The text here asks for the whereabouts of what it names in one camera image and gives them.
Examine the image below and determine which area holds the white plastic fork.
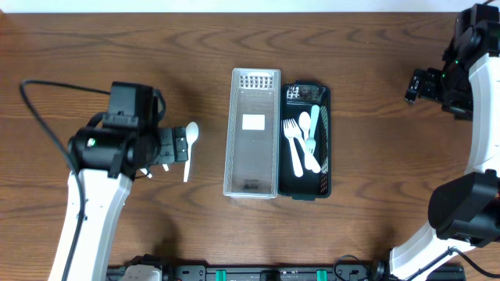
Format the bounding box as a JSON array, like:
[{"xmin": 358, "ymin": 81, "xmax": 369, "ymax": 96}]
[
  {"xmin": 283, "ymin": 119, "xmax": 304, "ymax": 177},
  {"xmin": 288, "ymin": 119, "xmax": 321, "ymax": 173}
]

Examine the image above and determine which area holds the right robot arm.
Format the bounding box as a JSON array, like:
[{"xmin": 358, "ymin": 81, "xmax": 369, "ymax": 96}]
[{"xmin": 370, "ymin": 2, "xmax": 499, "ymax": 280}]

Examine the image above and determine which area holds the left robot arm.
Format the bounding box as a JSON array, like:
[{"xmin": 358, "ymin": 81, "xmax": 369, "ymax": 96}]
[{"xmin": 49, "ymin": 82, "xmax": 189, "ymax": 280}]

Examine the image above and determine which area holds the clear perforated plastic basket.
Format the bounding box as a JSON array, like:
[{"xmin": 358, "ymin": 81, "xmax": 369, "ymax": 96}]
[{"xmin": 223, "ymin": 68, "xmax": 281, "ymax": 199}]

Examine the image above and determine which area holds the black perforated plastic basket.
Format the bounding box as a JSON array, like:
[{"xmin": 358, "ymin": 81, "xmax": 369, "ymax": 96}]
[{"xmin": 278, "ymin": 80, "xmax": 331, "ymax": 201}]

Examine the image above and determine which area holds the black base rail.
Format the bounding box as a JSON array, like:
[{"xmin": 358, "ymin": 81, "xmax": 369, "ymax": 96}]
[{"xmin": 105, "ymin": 254, "xmax": 466, "ymax": 281}]

